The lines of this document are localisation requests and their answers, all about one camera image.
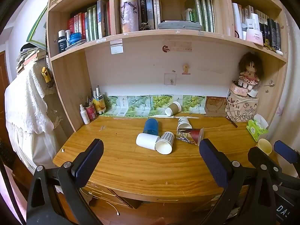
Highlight blue plastic cup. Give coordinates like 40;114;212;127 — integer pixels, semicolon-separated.
143;118;159;136

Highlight yellow cup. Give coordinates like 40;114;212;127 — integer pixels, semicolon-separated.
256;139;273;155

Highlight red patterned plastic cup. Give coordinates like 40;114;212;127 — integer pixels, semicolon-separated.
176;128;204;146

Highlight bamboo print white cup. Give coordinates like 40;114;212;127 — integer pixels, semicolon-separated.
177;117;192;131

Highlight checkered paper cup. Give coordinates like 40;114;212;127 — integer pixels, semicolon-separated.
155;132;174;155

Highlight brown sleeve paper cup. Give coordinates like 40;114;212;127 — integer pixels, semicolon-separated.
165;101;182;116

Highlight plain white paper cup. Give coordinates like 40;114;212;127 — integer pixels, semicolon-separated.
136;133;160;150

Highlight green tissue pack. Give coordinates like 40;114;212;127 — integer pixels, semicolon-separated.
246;114;269;142

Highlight white spray bottle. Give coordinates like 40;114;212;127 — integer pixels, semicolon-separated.
80;104;90;125

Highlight red pen holder can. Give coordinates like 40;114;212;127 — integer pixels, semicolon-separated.
85;104;97;121

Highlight rag doll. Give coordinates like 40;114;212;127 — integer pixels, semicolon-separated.
238;52;264;92

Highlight grape print paper sheet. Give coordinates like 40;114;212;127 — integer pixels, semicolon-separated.
104;94;206;118

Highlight dark bottle on shelf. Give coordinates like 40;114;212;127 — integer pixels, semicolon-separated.
57;30;67;53

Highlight wooden bookshelf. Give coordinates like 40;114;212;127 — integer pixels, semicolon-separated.
47;0;288;132

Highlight white floral cylinder box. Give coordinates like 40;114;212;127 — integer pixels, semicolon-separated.
120;0;139;33

